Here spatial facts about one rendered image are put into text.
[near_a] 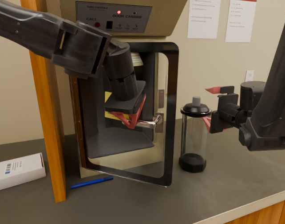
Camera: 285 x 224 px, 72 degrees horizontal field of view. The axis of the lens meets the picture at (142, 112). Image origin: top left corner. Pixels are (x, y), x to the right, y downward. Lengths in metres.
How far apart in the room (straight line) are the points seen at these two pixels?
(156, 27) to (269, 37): 1.18
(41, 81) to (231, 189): 0.64
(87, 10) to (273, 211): 0.88
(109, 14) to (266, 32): 1.29
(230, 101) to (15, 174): 0.71
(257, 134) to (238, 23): 1.11
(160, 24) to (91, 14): 0.20
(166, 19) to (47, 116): 0.42
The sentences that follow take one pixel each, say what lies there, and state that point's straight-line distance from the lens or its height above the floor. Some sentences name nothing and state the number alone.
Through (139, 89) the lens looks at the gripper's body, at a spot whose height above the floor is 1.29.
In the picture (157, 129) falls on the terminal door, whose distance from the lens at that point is 0.53.
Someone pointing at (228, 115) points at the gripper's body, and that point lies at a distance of 0.57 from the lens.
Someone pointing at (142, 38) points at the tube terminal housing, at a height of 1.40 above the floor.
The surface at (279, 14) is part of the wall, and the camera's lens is 1.76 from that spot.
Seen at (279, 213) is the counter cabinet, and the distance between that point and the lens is 0.95.
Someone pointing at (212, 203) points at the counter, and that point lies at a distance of 0.68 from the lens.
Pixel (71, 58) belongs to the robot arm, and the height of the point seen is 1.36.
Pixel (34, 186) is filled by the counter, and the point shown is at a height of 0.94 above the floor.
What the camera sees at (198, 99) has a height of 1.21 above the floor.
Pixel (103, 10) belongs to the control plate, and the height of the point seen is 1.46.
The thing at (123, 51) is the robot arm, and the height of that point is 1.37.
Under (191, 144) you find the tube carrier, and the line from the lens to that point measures 0.73.
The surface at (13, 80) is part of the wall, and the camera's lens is 1.09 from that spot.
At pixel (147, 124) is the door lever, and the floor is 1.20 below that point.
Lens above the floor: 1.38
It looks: 19 degrees down
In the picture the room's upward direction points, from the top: straight up
